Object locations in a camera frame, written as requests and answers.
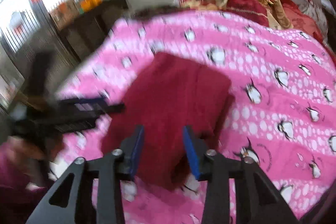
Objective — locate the dark red sweater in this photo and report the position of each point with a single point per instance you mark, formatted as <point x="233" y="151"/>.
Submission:
<point x="167" y="95"/>

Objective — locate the person left hand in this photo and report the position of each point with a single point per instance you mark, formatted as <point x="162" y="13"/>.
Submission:
<point x="15" y="156"/>

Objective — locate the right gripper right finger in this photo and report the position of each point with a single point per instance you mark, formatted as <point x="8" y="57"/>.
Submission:
<point x="257" y="199"/>

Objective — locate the orange plastic basin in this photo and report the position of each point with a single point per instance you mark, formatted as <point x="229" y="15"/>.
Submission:
<point x="87" y="5"/>

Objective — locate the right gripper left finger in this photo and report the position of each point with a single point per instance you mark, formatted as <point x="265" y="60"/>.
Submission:
<point x="90" y="191"/>

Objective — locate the pink penguin blanket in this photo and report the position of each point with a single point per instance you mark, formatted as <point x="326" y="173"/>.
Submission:
<point x="282" y="116"/>

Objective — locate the dark wooden side table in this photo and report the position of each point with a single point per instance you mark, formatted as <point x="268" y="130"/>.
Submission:
<point x="92" y="26"/>

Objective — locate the dark patterned folded cloth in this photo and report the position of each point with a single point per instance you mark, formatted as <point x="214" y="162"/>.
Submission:
<point x="151" y="11"/>

